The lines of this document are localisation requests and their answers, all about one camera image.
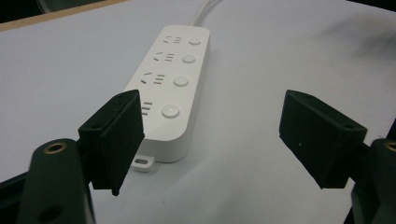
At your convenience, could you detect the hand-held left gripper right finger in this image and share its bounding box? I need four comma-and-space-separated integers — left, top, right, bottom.
278, 89, 368, 190

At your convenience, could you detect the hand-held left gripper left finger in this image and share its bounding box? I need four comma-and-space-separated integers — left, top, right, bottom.
78, 89, 146, 197

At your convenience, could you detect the white power strip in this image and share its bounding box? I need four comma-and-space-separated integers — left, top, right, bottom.
123, 25, 211, 174

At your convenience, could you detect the white power strip cable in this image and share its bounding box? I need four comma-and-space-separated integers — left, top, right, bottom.
190, 0, 222, 27

